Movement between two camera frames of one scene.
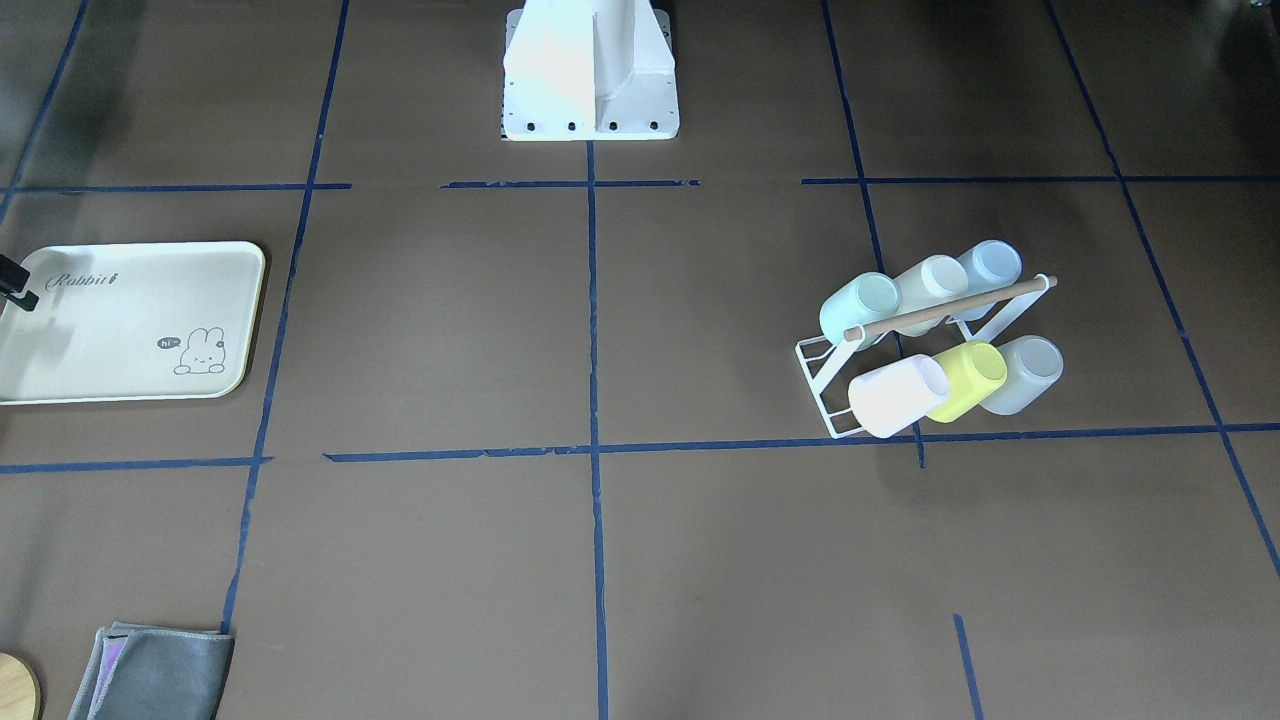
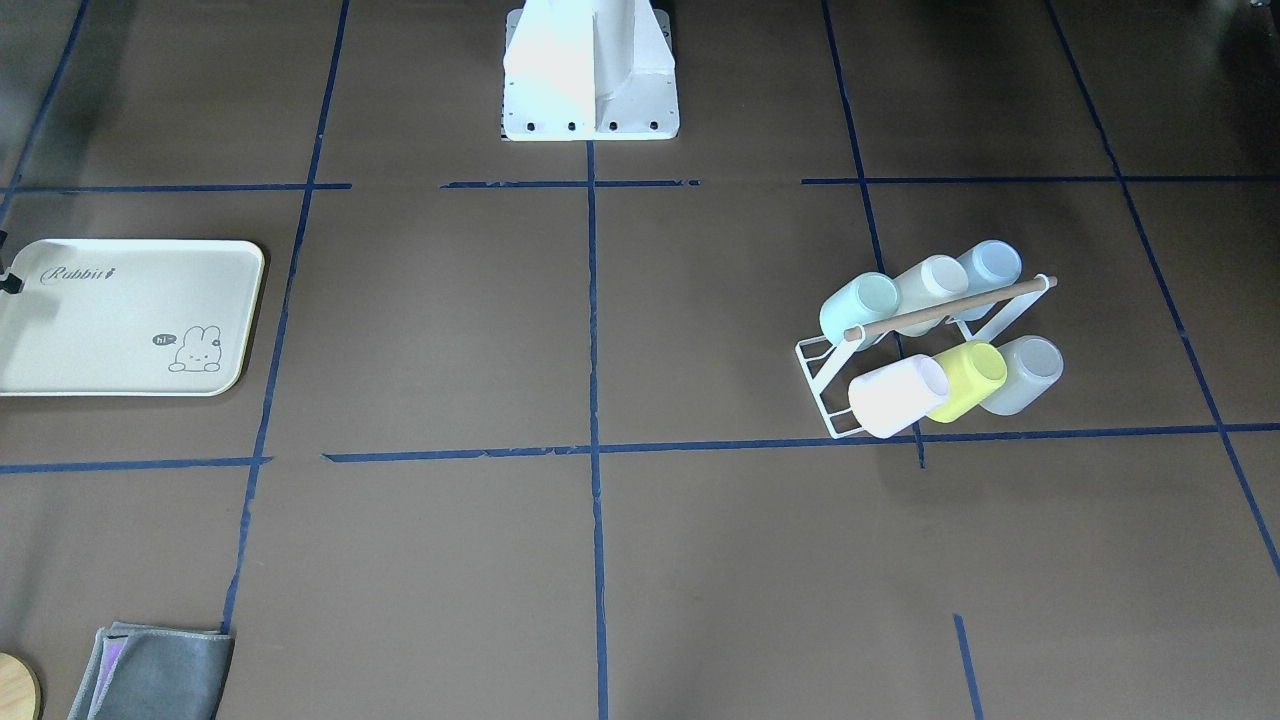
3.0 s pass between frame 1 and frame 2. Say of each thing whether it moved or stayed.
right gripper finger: moved
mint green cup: stayed
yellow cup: stayed
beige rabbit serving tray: stayed
